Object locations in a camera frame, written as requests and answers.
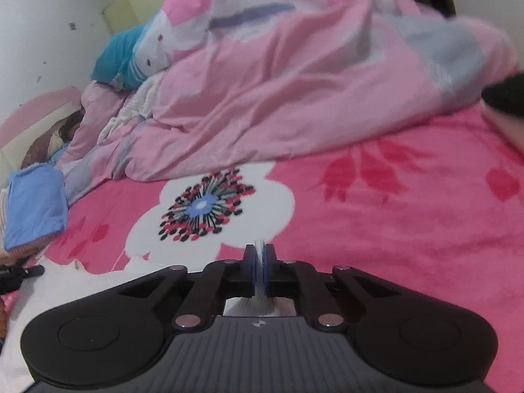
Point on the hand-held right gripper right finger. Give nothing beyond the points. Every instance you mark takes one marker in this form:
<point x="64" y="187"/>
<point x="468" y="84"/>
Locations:
<point x="269" y="271"/>

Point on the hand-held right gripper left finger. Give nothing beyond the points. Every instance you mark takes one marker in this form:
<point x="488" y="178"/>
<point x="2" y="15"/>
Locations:
<point x="251" y="272"/>

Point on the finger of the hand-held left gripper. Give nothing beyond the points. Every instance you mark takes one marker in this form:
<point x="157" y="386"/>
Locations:
<point x="20" y="272"/>

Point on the white sweatshirt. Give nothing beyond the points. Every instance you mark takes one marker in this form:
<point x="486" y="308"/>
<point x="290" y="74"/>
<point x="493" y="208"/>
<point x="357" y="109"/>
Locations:
<point x="53" y="292"/>

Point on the stack of folded clothes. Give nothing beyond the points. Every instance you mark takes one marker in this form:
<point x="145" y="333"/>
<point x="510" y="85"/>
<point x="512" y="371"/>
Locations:
<point x="8" y="249"/>

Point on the light blue folded cloth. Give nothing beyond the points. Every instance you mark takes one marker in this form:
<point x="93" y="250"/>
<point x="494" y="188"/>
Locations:
<point x="35" y="204"/>

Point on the purple patterned pillow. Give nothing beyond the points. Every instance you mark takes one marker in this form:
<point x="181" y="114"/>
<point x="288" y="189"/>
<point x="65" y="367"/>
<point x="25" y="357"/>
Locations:
<point x="41" y="147"/>

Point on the pink and white headboard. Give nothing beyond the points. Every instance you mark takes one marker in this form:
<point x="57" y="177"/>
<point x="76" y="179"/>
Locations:
<point x="28" y="110"/>

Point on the pink printed quilt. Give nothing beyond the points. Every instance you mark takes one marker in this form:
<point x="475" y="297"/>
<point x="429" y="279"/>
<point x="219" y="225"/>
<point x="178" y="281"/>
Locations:
<point x="286" y="90"/>

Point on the cream knitted garment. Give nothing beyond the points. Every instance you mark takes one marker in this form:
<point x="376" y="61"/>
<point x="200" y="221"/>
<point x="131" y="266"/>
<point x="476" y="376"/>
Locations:
<point x="135" y="102"/>

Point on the teal striped cloth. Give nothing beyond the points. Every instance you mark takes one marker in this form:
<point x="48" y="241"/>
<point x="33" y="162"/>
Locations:
<point x="114" y="57"/>

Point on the pale pink folded garment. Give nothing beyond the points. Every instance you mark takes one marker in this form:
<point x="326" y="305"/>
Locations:
<point x="509" y="129"/>

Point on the pale yellow wardrobe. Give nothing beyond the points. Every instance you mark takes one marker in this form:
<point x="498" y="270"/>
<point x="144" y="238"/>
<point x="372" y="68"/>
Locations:
<point x="131" y="4"/>

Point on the black folded garment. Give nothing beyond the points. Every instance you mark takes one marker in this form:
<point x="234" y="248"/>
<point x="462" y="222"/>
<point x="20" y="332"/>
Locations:
<point x="505" y="94"/>

